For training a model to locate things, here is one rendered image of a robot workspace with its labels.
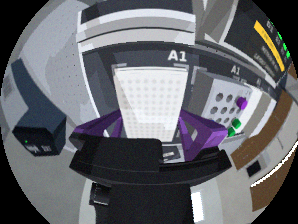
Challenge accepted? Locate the white well plate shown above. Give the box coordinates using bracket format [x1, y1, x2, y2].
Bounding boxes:
[234, 82, 262, 133]
[114, 66, 188, 142]

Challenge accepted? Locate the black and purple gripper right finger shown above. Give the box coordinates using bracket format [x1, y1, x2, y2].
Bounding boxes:
[177, 108, 228, 161]

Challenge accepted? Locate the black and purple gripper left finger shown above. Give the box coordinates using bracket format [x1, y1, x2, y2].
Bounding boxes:
[73, 109, 123, 137]

